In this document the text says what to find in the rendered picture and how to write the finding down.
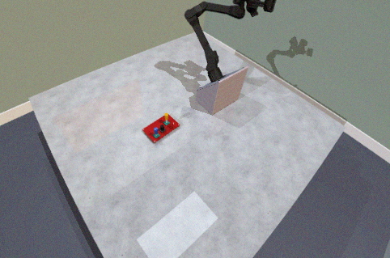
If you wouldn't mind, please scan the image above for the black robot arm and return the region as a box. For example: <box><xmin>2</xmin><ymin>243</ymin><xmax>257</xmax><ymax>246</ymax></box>
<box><xmin>184</xmin><ymin>1</ymin><xmax>248</xmax><ymax>82</ymax></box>

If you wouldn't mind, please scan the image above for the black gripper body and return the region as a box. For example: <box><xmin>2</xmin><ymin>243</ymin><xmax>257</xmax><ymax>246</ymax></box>
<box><xmin>233</xmin><ymin>0</ymin><xmax>276</xmax><ymax>13</ymax></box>

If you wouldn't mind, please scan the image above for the red circuit board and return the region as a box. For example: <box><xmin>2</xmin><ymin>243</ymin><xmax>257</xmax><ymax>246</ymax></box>
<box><xmin>143</xmin><ymin>113</ymin><xmax>180</xmax><ymax>144</ymax></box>

